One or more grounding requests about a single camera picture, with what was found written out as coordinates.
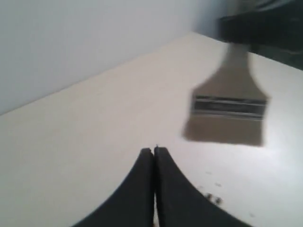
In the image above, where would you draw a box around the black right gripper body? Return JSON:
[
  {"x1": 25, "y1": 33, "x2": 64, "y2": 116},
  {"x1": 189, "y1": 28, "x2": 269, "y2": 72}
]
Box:
[{"x1": 218, "y1": 0, "x2": 303, "y2": 70}]

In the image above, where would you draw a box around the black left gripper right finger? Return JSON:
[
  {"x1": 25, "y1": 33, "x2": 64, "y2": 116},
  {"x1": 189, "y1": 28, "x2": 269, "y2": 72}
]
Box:
[{"x1": 154, "y1": 147, "x2": 249, "y2": 227}]

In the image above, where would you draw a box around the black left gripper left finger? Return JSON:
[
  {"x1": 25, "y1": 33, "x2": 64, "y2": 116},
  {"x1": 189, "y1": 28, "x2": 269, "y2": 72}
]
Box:
[{"x1": 75, "y1": 148, "x2": 154, "y2": 227}]

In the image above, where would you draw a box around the wooden paint brush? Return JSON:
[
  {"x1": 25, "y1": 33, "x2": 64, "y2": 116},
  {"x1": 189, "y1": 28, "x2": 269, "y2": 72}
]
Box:
[{"x1": 183, "y1": 43, "x2": 269, "y2": 146}]

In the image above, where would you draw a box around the pile of pellets and grains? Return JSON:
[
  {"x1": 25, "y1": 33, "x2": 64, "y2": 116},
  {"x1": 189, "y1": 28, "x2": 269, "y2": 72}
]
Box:
[{"x1": 201, "y1": 170, "x2": 223, "y2": 206}]

